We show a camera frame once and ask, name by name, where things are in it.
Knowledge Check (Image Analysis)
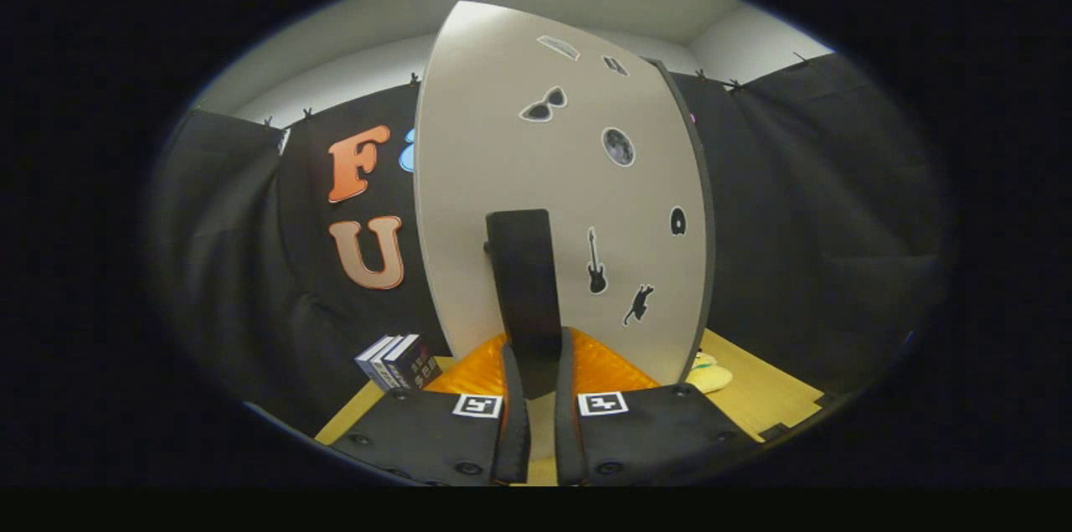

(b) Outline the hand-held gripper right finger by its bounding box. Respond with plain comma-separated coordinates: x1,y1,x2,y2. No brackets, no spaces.
553,327,763,487

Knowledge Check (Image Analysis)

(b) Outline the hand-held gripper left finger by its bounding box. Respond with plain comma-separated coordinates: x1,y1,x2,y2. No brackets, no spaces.
331,335,533,487

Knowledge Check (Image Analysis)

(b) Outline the black door handle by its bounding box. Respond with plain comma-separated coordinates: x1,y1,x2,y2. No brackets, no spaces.
484,209,564,399

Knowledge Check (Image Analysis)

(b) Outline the light grey cabinet door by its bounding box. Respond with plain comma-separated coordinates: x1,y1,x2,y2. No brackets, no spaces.
415,0,713,386

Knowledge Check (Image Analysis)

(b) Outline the dark navy book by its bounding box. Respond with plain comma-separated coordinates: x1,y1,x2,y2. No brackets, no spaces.
381,334,442,390

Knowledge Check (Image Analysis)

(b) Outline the blue book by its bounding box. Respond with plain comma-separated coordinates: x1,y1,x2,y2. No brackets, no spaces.
354,335,403,393

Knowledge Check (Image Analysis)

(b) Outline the yellow plush toy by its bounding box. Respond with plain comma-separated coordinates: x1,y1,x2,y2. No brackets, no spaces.
687,350,734,395

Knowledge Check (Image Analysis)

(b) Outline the black backdrop cloth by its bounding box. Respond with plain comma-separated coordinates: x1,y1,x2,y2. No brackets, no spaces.
147,53,947,436

